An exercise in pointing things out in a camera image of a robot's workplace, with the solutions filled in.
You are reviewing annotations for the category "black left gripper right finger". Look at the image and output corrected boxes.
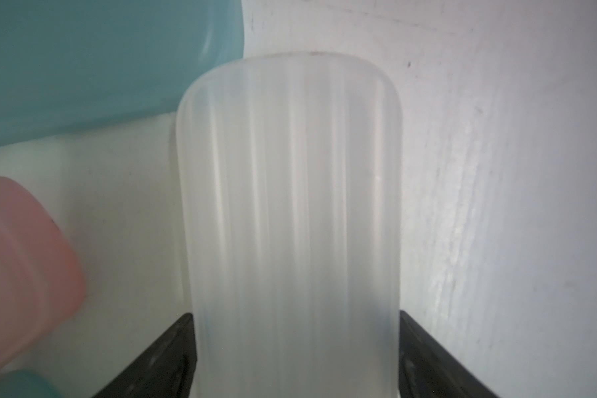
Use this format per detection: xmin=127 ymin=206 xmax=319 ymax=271
xmin=399 ymin=310 xmax=497 ymax=398

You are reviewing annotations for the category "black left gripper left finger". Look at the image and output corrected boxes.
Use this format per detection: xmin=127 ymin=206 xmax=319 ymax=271
xmin=96 ymin=313 xmax=196 ymax=398

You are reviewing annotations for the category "ribbed clear pencil case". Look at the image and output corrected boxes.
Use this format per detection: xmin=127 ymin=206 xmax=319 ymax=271
xmin=176 ymin=52 xmax=402 ymax=397

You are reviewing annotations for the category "teal pencil case right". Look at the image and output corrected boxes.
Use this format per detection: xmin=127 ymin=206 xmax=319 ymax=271
xmin=0 ymin=370 xmax=62 ymax=398

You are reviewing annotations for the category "teal pencil case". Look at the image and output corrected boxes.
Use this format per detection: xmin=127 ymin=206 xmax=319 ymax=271
xmin=0 ymin=370 xmax=62 ymax=398
xmin=0 ymin=1 xmax=244 ymax=146

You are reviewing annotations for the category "pink pencil case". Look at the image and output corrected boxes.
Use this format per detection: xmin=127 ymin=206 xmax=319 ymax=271
xmin=0 ymin=177 xmax=86 ymax=369

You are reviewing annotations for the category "teal pencil case left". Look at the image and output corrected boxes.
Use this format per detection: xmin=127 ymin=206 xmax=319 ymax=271
xmin=0 ymin=1 xmax=244 ymax=146

